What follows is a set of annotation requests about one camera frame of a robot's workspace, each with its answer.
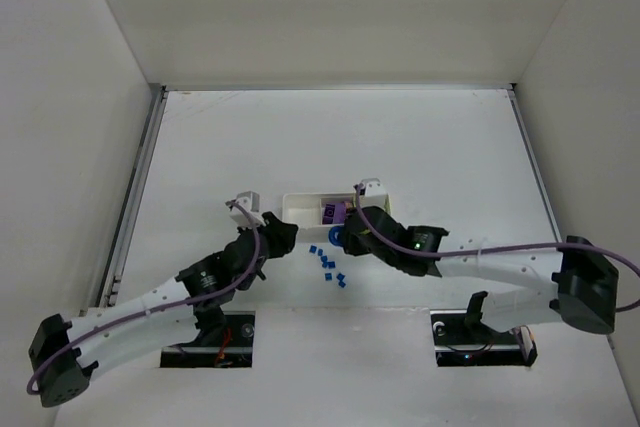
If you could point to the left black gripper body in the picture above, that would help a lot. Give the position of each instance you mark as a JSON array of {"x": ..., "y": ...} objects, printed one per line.
[{"x": 279, "y": 235}]

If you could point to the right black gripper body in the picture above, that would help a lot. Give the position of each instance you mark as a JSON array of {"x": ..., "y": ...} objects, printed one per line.
[{"x": 357, "y": 229}]

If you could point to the blue arch lego piece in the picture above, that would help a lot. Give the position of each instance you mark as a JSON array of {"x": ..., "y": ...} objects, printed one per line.
[{"x": 335, "y": 236}]

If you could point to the purple butterfly lego assembly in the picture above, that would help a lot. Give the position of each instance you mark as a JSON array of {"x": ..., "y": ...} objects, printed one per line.
[{"x": 335, "y": 213}]

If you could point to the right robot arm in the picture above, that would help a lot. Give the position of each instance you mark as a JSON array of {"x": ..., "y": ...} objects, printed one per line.
[{"x": 571, "y": 283}]

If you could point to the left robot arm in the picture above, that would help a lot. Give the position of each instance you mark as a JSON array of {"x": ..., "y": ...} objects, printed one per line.
[{"x": 67, "y": 354}]

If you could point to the white divided container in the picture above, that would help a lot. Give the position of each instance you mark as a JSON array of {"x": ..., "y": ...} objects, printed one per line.
[{"x": 306, "y": 210}]

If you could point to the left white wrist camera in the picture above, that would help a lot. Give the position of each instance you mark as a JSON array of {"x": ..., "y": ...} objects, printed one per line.
[{"x": 244, "y": 209}]

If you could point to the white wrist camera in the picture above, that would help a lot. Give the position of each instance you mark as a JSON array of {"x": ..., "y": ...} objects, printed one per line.
[
  {"x": 244, "y": 209},
  {"x": 371, "y": 192}
]

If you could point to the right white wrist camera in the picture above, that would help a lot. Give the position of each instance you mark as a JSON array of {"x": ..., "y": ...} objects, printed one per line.
[{"x": 371, "y": 192}]

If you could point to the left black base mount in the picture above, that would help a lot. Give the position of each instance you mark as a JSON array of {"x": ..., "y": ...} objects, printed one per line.
[{"x": 231, "y": 346}]

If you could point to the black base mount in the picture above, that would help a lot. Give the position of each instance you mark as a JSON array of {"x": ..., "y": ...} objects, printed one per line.
[
  {"x": 231, "y": 346},
  {"x": 461, "y": 340}
]

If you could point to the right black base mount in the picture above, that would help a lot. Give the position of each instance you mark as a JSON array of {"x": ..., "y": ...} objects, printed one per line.
[{"x": 461, "y": 340}]

